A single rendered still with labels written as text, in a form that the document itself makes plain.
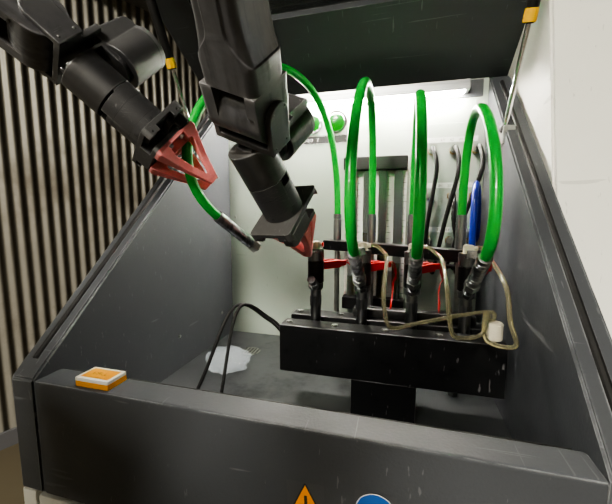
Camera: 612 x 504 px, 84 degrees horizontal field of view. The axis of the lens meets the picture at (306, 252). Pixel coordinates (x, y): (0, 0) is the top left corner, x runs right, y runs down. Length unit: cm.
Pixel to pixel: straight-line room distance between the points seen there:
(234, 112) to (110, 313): 40
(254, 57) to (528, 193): 42
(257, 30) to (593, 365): 44
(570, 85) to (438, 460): 55
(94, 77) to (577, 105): 65
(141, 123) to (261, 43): 21
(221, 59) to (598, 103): 53
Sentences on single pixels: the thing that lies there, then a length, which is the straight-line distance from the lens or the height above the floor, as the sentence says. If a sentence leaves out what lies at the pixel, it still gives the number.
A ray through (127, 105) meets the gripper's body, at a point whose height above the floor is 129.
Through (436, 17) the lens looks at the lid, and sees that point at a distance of 83.
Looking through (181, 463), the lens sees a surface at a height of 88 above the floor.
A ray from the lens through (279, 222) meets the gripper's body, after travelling 47.
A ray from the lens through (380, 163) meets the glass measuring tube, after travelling 82.
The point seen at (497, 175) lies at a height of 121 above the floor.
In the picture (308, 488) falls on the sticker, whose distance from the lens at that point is 42.
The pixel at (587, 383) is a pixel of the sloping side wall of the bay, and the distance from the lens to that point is 44.
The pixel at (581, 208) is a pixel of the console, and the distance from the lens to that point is 62.
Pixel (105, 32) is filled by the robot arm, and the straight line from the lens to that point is 57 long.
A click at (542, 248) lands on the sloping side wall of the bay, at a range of 52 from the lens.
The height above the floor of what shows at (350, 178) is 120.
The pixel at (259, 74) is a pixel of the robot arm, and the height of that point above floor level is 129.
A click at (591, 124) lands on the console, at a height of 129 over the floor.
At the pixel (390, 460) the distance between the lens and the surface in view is 39.
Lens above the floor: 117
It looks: 7 degrees down
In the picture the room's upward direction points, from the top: straight up
